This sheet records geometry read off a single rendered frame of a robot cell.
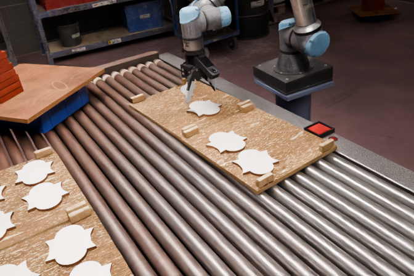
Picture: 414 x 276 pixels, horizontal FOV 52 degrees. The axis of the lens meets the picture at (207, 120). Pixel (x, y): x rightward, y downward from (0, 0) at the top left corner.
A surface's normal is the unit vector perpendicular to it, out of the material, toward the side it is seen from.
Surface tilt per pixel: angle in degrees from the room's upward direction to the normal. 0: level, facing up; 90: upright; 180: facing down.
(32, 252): 0
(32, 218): 0
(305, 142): 0
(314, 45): 98
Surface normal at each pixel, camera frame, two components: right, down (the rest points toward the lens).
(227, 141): -0.10, -0.87
